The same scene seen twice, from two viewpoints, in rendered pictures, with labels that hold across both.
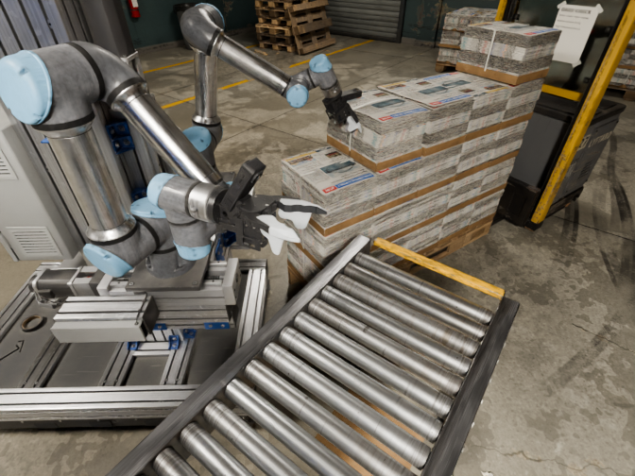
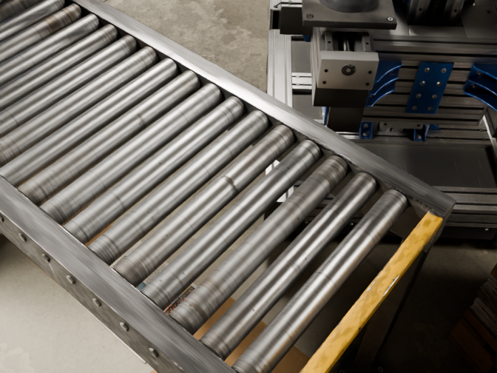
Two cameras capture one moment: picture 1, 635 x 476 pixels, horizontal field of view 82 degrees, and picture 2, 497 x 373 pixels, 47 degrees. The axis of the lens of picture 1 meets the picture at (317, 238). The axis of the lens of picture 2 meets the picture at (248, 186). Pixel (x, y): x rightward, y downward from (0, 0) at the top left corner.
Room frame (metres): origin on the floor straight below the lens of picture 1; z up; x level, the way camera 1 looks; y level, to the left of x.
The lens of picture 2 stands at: (0.68, -0.82, 1.61)
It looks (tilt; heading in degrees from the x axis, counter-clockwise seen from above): 50 degrees down; 92
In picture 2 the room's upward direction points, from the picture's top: 2 degrees clockwise
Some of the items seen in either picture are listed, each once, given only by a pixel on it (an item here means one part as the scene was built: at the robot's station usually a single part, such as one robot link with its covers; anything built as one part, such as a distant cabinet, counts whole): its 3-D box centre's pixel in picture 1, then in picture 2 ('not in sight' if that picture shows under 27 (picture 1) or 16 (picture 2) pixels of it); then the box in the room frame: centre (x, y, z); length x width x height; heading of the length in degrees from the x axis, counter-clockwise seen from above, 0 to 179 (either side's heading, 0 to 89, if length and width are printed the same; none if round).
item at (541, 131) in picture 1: (536, 149); not in sight; (2.60, -1.68, 0.40); 0.69 x 0.55 x 0.80; 34
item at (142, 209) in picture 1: (156, 221); not in sight; (0.86, 0.47, 0.98); 0.13 x 0.12 x 0.14; 156
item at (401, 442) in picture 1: (337, 398); (139, 149); (0.44, -0.05, 0.77); 0.47 x 0.05 x 0.05; 54
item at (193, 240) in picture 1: (196, 229); not in sight; (0.65, 0.27, 1.12); 0.11 x 0.08 x 0.11; 156
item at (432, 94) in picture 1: (423, 91); not in sight; (1.83, -0.52, 1.06); 0.37 x 0.29 x 0.01; 34
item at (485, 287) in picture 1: (434, 265); (369, 303); (0.86, -0.38, 0.81); 0.43 x 0.03 x 0.02; 54
